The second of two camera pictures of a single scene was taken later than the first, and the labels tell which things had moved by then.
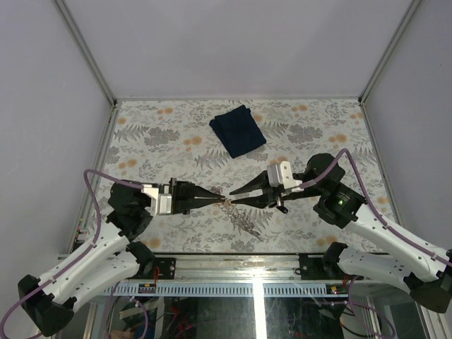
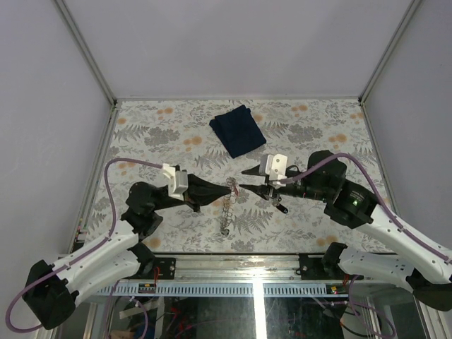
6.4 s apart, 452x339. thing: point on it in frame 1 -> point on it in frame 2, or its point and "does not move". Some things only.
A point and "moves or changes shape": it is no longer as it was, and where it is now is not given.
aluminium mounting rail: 232,268 does not move
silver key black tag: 282,208 does not move
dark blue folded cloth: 239,131 does not move
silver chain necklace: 229,207 moves or changes shape
